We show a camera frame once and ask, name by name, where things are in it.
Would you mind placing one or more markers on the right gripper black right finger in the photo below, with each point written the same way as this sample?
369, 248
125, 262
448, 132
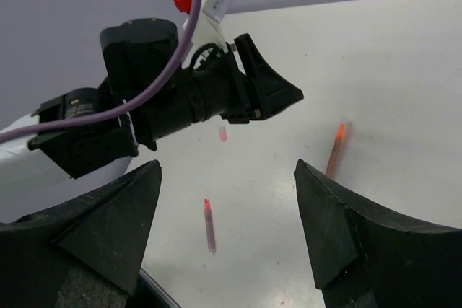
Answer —
363, 254

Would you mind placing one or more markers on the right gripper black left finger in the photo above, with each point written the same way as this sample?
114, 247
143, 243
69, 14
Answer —
86, 252

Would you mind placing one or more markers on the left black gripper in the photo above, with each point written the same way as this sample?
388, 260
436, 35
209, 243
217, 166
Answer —
212, 85

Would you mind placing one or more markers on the clear red pen cap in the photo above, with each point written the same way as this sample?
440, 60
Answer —
222, 133

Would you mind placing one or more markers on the red pen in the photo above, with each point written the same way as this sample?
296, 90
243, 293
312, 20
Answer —
211, 242

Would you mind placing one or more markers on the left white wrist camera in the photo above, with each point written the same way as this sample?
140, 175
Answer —
208, 29

